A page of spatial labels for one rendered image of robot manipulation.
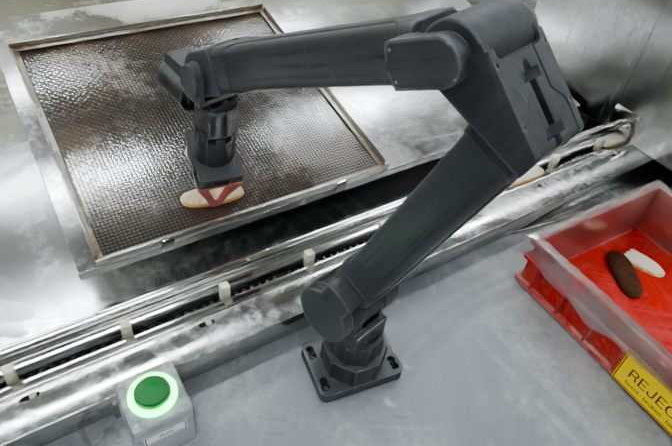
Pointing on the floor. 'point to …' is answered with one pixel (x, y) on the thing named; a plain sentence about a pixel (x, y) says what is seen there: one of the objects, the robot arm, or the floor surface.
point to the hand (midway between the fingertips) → (212, 192)
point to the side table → (423, 377)
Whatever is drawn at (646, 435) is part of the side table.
